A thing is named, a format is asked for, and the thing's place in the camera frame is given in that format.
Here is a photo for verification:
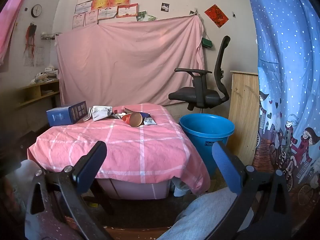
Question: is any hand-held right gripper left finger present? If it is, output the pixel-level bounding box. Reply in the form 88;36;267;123
24;141;113;240

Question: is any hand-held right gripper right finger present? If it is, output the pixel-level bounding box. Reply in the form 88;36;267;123
211;141;293;240

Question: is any blue plastic bucket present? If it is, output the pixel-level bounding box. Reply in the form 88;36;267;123
179;113;235;178

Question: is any white packaging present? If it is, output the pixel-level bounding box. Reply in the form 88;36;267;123
84;106;113;122

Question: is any red paper cup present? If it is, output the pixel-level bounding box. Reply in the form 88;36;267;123
124;112;143;128

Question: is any pink checkered tablecloth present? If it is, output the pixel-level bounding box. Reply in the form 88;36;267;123
27;102;210;197

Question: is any light blue cloth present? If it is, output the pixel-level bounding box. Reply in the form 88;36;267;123
172;177;191;197

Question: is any person's leg in jeans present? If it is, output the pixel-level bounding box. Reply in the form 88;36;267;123
160;187;254;240

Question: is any dark blue cardboard box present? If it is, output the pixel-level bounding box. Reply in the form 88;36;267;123
46;101;88;127

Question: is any wooden cabinet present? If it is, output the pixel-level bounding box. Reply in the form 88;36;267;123
228;70;260;165

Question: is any black office chair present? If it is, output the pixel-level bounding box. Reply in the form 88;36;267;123
168;35;231;113

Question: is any wooden shelf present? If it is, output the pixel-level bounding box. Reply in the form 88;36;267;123
15;79;60;109

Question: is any stack of papers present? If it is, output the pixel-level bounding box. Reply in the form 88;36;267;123
31;67;59;84

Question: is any pink hanging sheet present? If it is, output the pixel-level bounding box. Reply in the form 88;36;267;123
55;14;206;108

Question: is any blue printed curtain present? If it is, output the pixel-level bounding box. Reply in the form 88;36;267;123
242;0;320;240

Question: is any red tassel ornament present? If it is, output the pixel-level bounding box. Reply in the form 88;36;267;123
24;23;37;60

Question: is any green landscape photo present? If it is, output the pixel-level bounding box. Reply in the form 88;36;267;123
136;11;157;22

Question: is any pink curtain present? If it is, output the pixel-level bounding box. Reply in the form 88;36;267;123
0;0;34;73

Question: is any wall calendar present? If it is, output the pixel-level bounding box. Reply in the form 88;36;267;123
24;47;45;67

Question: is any wire wall rack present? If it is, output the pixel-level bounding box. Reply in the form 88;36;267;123
41;32;62;40

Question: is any red wall poster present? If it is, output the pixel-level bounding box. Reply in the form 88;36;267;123
204;4;229;28

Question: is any group of wall certificates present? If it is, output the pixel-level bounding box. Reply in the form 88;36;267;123
72;0;155;30

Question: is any round wall clock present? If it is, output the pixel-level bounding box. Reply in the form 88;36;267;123
31;4;42;18

